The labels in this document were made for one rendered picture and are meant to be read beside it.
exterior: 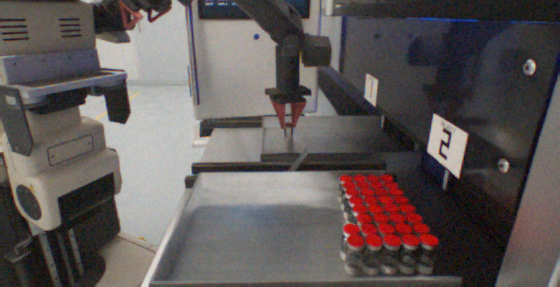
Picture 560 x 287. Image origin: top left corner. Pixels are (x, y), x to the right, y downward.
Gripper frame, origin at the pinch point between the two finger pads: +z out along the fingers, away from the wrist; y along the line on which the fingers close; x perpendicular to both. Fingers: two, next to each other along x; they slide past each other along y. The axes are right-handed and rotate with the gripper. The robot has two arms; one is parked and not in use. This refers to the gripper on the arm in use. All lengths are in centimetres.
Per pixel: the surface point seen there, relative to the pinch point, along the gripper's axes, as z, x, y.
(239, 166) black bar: 2.2, -14.5, -15.2
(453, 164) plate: -8.0, -43.1, 8.6
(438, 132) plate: -10.6, -38.4, 9.9
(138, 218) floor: 92, 112, -61
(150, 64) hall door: 59, 536, -78
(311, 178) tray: 1.9, -24.2, -3.4
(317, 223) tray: 3.8, -34.6, -6.6
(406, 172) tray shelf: 4.6, -23.7, 17.8
